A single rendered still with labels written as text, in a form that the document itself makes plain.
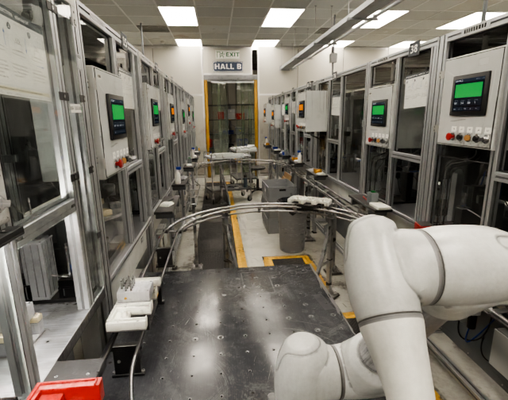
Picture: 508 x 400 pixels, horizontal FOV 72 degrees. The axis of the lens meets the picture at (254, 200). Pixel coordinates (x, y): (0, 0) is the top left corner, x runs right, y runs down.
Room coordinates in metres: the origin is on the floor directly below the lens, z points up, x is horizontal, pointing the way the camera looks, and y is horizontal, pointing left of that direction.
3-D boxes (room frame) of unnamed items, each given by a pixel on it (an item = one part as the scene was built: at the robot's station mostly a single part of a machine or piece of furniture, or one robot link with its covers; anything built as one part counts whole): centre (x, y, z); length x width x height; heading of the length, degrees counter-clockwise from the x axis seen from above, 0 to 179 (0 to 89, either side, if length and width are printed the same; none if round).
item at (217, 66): (9.27, 0.61, 2.82); 0.75 x 0.04 x 0.25; 96
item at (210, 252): (5.68, 0.60, 0.01); 5.85 x 0.59 x 0.01; 6
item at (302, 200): (2.99, -0.49, 0.84); 0.37 x 0.14 x 0.10; 64
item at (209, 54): (9.32, 0.62, 2.96); 1.23 x 0.08 x 0.68; 96
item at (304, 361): (0.90, -0.15, 0.85); 0.18 x 0.16 x 0.22; 96
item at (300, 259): (3.30, -0.41, 0.01); 1.00 x 0.55 x 0.01; 6
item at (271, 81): (9.63, -2.44, 1.65); 4.64 x 0.08 x 3.30; 96
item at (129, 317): (1.30, 0.49, 0.84); 0.36 x 0.14 x 0.10; 6
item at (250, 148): (7.95, 0.21, 0.48); 0.84 x 0.58 x 0.97; 14
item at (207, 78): (9.33, 0.55, 1.31); 1.36 x 0.10 x 2.62; 96
